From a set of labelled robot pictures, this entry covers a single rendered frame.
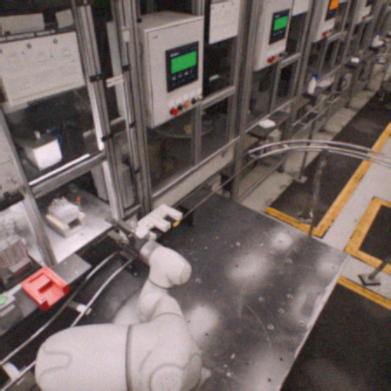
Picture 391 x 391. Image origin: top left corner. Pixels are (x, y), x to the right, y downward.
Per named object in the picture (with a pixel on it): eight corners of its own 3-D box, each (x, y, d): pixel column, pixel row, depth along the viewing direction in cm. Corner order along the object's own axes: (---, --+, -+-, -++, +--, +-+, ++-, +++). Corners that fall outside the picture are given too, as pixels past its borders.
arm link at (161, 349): (189, 305, 80) (133, 309, 79) (195, 352, 62) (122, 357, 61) (191, 355, 82) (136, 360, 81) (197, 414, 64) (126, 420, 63)
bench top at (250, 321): (190, 558, 99) (190, 556, 97) (8, 346, 150) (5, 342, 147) (348, 259, 193) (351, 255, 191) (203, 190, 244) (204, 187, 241)
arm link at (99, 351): (155, 386, 129) (99, 390, 128) (155, 341, 137) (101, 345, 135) (132, 402, 62) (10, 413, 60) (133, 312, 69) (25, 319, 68)
